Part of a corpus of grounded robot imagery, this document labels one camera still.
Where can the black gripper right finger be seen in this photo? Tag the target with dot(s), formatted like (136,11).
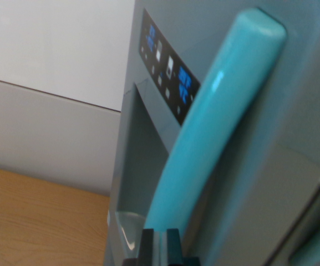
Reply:
(173,246)

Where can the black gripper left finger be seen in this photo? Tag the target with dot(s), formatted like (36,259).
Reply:
(148,246)

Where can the grey toy refrigerator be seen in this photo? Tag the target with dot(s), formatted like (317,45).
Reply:
(287,97)

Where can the grey fridge door with stickers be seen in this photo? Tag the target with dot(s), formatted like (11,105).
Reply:
(309,221)

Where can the black control panel sticker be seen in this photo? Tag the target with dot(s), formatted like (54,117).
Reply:
(173,74)

